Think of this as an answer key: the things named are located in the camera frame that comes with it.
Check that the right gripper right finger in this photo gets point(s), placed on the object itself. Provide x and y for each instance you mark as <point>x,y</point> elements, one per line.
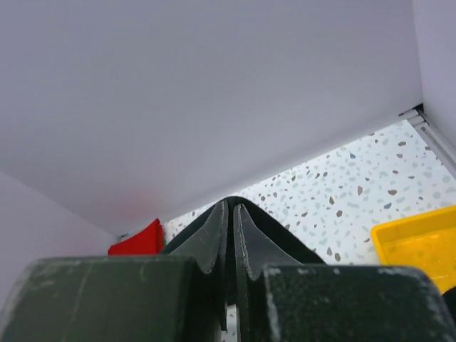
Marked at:
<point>281,299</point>

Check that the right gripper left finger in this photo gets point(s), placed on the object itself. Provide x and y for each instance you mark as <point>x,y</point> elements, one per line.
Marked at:
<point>180,296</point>

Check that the black t shirt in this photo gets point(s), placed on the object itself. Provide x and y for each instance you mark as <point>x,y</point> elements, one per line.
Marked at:
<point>282,237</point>

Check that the red folded t shirt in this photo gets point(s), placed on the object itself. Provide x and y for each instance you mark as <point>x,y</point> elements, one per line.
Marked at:
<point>147,242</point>

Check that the yellow plastic bin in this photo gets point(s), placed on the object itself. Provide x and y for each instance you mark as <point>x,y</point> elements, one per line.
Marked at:
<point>425,241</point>

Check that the aluminium frame rail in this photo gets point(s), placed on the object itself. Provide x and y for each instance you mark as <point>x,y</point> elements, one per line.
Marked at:
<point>427,130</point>

